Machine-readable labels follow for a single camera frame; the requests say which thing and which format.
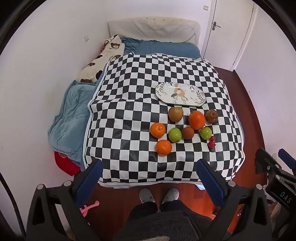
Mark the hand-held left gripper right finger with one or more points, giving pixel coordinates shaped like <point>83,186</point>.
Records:
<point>211,182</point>

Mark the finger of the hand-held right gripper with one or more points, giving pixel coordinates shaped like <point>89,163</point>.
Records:
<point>286,157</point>
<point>266,162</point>

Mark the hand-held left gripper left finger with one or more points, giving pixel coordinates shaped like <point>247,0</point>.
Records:
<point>89,183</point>

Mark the brownish red fruit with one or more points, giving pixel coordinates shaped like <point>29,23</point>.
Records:
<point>187,132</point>

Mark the small tangerine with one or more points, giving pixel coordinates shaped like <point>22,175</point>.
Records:
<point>158,130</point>
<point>164,147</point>

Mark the large orange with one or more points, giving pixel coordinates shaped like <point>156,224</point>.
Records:
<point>196,119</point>

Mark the brown green fruit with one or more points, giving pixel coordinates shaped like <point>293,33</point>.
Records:
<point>211,115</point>

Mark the red green apple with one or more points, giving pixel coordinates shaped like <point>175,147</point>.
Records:
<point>175,114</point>

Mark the oval floral plate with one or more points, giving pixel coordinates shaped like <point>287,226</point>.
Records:
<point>180,93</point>

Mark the pink plastic hanger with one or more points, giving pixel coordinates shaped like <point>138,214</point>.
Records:
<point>89,208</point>

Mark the red cloth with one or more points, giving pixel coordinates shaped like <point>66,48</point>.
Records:
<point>66,164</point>

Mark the person's dark clothed legs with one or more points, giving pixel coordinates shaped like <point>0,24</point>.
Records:
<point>161,222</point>

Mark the blue quilt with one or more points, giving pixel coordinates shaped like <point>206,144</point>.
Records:
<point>69,115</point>

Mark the black white checkered blanket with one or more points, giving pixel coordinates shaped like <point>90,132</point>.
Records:
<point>129,115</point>

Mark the bear print pillow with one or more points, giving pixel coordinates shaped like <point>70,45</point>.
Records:
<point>101,62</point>

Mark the white door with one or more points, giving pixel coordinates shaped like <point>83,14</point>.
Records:
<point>229,32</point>

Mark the blue bedsheet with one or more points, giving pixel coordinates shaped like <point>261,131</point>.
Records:
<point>166,48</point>

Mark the white padded headboard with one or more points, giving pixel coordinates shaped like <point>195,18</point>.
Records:
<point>152,30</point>

